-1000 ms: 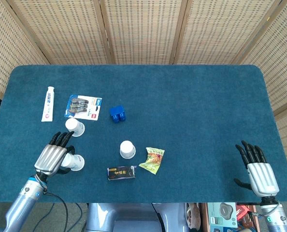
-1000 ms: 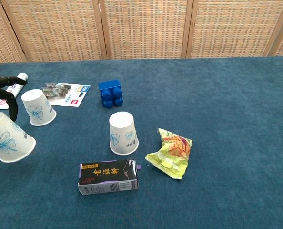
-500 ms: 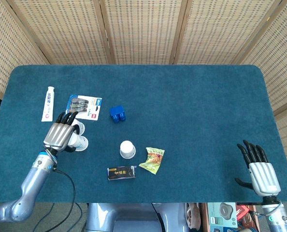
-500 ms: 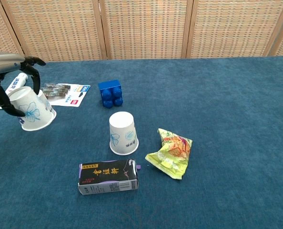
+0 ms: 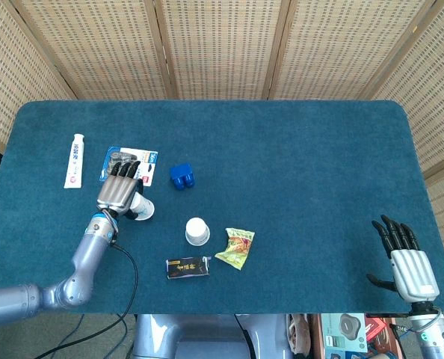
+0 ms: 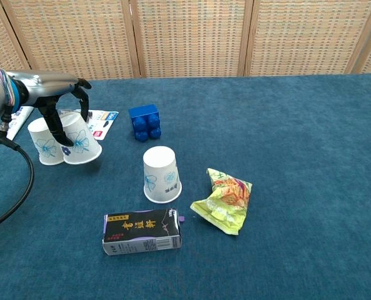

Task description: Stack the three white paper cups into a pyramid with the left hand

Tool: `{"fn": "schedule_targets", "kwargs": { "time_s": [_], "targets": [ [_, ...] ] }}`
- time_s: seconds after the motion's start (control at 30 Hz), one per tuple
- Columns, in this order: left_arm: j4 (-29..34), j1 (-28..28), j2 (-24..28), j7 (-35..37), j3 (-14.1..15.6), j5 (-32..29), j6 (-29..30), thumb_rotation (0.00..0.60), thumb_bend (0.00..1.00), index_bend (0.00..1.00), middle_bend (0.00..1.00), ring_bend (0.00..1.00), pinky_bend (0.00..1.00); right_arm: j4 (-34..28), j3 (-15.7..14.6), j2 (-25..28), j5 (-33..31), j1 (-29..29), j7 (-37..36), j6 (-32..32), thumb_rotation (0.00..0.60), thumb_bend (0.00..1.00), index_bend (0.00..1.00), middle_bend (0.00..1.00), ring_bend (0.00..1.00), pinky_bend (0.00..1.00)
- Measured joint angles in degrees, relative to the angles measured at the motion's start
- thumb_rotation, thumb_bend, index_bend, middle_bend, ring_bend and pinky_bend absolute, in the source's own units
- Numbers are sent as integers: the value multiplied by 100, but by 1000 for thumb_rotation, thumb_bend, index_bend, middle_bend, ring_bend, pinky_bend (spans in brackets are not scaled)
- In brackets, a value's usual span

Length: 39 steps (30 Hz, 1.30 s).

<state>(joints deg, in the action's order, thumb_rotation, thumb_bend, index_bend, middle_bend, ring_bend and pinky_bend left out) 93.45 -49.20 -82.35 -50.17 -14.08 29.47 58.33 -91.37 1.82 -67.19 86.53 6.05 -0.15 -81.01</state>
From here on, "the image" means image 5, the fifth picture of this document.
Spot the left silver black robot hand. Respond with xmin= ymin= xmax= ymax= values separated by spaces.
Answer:
xmin=96 ymin=160 xmax=145 ymax=221

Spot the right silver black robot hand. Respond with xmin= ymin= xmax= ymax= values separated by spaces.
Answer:
xmin=366 ymin=214 xmax=440 ymax=304

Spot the white paper cup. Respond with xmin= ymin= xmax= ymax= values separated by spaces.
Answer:
xmin=185 ymin=217 xmax=211 ymax=247
xmin=130 ymin=192 xmax=155 ymax=221

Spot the blue white blister pack card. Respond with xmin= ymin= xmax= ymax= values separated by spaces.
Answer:
xmin=99 ymin=146 xmax=159 ymax=187

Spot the white toothpaste tube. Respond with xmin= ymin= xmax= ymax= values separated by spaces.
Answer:
xmin=63 ymin=133 xmax=86 ymax=190

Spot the red small box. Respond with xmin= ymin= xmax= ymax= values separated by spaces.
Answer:
xmin=366 ymin=317 xmax=388 ymax=340

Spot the blue toy building block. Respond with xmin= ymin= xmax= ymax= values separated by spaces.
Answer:
xmin=169 ymin=163 xmax=196 ymax=191

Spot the box with grey device print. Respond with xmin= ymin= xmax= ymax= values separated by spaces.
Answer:
xmin=321 ymin=313 xmax=369 ymax=355

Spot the black rectangular packet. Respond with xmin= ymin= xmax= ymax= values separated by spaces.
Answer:
xmin=165 ymin=255 xmax=213 ymax=280

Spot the brown cloth bag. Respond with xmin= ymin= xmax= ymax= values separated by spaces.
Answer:
xmin=287 ymin=313 xmax=315 ymax=356

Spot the green snack packet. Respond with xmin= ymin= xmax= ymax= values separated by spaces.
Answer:
xmin=214 ymin=227 xmax=256 ymax=271

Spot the blue felt table mat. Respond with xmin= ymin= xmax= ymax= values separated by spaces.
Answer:
xmin=0 ymin=99 xmax=444 ymax=315

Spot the bamboo folding screen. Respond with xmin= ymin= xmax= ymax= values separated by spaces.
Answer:
xmin=0 ymin=0 xmax=444 ymax=280

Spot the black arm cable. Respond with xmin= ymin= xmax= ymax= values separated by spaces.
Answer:
xmin=31 ymin=242 xmax=139 ymax=359

